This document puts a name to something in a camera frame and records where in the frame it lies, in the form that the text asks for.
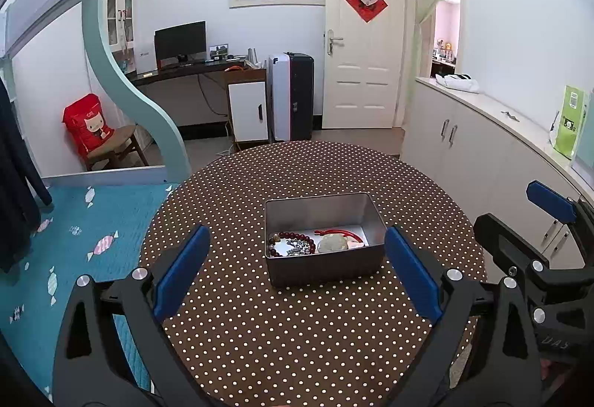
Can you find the dark wooden desk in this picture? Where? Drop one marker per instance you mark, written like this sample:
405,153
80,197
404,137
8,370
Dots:
185,69

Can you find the round table polka dot tablecloth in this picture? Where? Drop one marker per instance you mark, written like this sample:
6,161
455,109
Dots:
278,332

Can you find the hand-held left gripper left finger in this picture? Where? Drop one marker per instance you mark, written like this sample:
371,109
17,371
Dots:
183,270

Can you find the bunch of keys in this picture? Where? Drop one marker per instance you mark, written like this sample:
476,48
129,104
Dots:
510,115

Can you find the white box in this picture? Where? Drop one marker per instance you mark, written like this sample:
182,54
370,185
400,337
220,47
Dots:
145,62

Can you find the black suitcase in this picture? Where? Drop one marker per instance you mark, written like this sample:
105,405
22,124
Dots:
302,96

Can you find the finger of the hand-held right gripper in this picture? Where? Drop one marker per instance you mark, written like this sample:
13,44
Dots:
550,200
501,240

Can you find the white sideboard cabinet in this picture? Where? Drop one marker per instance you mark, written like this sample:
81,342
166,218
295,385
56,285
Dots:
464,133

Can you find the teal candy print bedsheet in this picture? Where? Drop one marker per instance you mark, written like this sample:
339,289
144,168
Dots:
69,212

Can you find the white panel door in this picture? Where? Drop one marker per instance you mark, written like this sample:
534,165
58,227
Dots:
362,63

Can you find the wooden chair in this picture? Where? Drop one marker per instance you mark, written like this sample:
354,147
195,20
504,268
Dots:
123,135

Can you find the black computer monitor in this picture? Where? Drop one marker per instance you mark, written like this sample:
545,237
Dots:
180,40

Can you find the white glass-door cabinet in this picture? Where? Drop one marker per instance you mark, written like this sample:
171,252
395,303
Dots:
116,17

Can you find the dark hanging jacket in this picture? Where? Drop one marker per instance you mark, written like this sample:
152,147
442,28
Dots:
14,184

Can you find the green package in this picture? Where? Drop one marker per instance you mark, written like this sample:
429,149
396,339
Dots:
570,124

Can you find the white desk cabinet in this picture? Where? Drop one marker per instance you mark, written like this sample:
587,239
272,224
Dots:
243,110

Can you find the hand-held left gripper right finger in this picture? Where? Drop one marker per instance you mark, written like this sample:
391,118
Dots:
413,272

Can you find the rectangular metal tin box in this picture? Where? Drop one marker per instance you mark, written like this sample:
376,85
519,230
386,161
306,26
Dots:
325,267

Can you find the red cartoon print bag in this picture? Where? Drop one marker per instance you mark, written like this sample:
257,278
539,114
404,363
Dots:
88,124

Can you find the red diamond door decoration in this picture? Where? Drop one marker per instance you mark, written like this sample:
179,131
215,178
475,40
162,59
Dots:
366,1

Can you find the teal bunk bed frame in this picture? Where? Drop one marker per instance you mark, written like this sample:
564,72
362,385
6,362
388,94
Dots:
158,133

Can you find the white suitcase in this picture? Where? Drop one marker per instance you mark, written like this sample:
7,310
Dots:
278,96

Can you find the small picture frame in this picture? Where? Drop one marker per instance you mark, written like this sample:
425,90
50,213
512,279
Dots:
218,51

